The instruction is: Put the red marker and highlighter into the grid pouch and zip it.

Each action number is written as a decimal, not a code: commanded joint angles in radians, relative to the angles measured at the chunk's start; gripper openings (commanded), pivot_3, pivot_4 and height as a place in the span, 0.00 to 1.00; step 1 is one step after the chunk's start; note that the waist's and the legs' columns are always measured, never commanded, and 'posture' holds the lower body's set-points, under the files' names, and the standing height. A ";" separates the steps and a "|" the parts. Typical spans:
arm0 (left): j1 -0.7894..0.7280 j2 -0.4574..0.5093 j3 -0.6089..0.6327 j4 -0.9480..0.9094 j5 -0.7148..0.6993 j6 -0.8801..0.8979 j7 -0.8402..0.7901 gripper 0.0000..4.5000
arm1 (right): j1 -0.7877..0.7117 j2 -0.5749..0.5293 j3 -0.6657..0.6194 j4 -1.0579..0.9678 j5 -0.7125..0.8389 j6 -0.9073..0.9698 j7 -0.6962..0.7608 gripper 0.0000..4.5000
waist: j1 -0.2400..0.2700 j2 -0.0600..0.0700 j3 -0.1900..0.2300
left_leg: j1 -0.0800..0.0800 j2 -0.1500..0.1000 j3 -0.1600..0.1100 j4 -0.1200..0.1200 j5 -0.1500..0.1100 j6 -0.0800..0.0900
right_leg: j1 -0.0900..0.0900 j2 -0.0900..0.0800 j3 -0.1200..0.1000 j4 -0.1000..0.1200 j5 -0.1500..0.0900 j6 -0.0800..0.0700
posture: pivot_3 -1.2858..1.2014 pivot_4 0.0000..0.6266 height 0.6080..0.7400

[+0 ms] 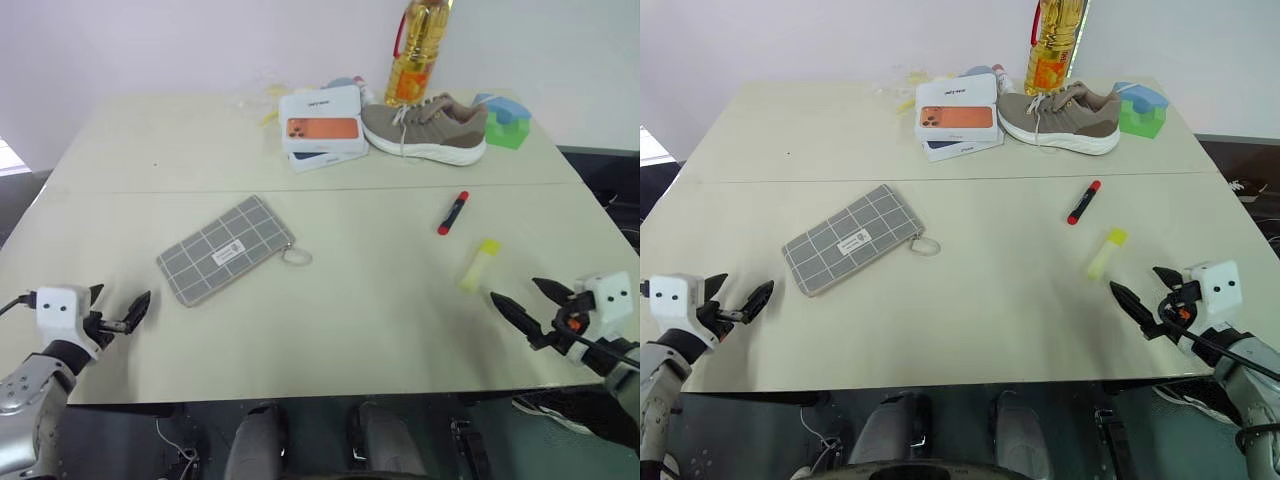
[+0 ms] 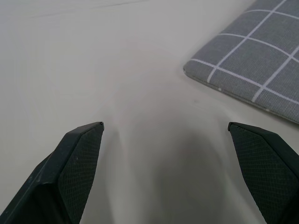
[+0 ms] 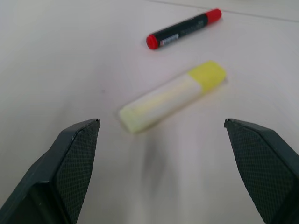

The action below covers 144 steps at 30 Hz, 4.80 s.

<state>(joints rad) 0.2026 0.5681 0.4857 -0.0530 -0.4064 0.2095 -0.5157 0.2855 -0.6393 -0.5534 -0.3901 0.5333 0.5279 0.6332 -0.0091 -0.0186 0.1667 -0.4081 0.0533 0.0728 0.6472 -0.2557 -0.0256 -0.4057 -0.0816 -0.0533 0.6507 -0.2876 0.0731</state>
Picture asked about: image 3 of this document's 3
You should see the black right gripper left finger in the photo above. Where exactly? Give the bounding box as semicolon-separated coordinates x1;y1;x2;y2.
0;118;101;224

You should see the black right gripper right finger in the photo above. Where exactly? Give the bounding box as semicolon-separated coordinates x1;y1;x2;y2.
224;118;299;224

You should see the yellow and white highlighter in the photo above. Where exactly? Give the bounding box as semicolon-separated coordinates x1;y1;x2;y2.
118;60;228;134

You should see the black marker with red cap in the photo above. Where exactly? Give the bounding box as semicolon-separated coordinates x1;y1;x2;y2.
146;8;222;50

